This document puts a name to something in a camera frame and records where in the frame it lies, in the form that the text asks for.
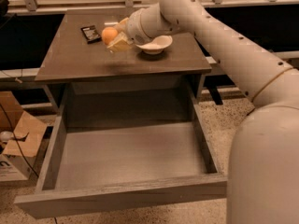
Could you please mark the orange fruit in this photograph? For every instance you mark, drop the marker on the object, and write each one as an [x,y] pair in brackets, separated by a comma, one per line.
[108,34]

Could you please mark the grey cabinet with counter top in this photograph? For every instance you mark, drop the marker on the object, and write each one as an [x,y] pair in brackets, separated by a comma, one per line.
[105,87]

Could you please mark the brown cardboard box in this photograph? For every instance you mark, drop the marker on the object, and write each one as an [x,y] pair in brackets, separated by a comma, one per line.
[20,136]

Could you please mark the black snack packet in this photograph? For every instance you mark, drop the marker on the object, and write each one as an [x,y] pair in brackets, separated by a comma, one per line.
[91,34]

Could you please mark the white bowl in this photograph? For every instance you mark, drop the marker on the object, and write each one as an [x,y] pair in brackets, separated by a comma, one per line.
[157,45]

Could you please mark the open grey top drawer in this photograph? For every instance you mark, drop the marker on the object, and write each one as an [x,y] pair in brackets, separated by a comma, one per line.
[121,150]

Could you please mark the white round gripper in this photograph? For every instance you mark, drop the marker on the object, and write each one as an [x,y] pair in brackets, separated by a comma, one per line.
[135,28]

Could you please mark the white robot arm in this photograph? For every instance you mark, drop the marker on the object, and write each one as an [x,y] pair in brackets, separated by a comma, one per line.
[263,173]

